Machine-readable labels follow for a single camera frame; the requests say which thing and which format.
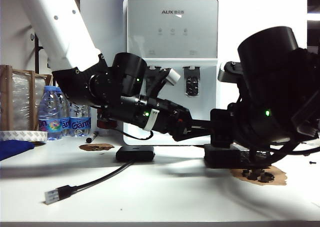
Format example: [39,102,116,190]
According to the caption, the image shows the water bottle blue label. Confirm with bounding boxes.
[69,104,91,137]
[57,90,72,137]

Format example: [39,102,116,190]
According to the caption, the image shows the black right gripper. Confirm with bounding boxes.
[210,100,254,149]

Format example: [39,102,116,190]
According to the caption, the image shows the large brown paper patch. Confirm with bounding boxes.
[229,164,288,187]

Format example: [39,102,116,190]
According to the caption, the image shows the black stair railing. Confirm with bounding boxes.
[34,31,43,74]

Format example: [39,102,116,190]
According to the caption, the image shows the white water dispenser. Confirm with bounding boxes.
[122,0,223,147]

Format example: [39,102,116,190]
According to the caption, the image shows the black USB hub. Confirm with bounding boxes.
[115,145,156,163]

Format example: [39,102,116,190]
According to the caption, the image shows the black marker pen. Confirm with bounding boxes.
[85,131,99,144]

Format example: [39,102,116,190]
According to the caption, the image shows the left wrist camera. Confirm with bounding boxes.
[159,67,181,87]

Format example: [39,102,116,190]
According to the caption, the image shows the wooden frame with plastic wrap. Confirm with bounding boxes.
[0,64,54,132]

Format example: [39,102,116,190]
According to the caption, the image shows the small brown paper patch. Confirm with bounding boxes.
[78,142,115,152]

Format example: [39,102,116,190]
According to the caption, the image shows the clear jar red bands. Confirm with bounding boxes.
[96,108,118,136]

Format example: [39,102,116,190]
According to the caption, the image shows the black rectangular box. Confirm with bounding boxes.
[203,143,273,169]

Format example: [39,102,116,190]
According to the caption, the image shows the white tape roll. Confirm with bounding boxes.
[0,130,48,143]

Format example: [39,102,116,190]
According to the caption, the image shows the water bottle colourful label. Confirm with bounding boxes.
[37,85,63,141]

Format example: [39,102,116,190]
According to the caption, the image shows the black dispenser tap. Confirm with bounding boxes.
[183,66,201,98]

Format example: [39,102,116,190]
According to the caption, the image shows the blue cloth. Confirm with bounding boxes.
[0,139,36,162]

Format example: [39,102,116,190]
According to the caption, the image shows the black USB cable with plug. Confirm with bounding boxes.
[44,160,136,205]

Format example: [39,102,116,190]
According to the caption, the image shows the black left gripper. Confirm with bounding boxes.
[153,99,214,142]

